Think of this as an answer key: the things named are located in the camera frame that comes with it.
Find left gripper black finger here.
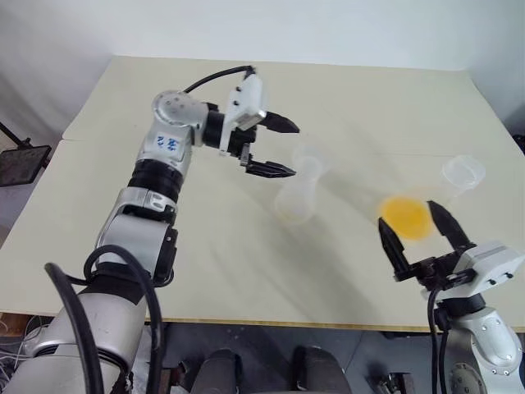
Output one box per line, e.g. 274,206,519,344
261,110,301,135
244,158,298,179

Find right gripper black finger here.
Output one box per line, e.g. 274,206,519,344
427,199,477,254
377,217,411,282

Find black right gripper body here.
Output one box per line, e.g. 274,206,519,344
394,250,477,293

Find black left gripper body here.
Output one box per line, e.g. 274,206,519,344
228,125,259,167

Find beaker with orange liquid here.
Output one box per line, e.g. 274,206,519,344
374,186,442,244

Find translucent plastic flask bottle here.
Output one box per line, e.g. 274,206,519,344
273,145,331,225

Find clear empty cup far right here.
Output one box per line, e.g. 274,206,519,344
440,154,487,207

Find dark rounded shape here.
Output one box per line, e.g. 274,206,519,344
190,347,244,394
288,345,350,394

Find black metal stand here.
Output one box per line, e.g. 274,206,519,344
0,121,53,190

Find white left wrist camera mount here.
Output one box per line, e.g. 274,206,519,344
218,73,270,158

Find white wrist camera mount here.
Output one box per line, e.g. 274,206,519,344
454,241,525,297
218,73,270,158

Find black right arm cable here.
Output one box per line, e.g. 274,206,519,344
426,286,453,394

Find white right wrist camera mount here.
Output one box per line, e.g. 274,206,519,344
454,241,525,297

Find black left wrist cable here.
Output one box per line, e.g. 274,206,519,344
182,64,258,94

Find grey metal bracket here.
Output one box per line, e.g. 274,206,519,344
367,370,416,394

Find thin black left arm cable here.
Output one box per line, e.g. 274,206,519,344
83,245,166,394

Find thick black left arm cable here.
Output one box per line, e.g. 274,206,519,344
43,262,106,394

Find white wire bundle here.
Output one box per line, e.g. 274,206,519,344
0,314,54,383

